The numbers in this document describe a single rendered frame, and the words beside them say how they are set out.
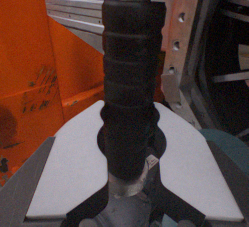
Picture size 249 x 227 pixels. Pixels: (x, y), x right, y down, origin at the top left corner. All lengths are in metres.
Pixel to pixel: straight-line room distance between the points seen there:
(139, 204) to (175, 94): 0.34
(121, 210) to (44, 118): 0.32
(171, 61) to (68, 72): 0.23
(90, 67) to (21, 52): 0.17
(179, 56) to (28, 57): 0.26
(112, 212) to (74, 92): 0.33
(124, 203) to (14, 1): 0.51
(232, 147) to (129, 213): 0.36
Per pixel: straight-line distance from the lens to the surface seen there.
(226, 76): 0.43
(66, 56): 0.42
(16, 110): 0.39
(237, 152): 0.26
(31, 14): 0.36
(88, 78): 0.47
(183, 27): 0.33
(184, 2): 0.33
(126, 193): 0.17
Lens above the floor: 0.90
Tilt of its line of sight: 31 degrees down
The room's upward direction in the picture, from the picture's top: 3 degrees clockwise
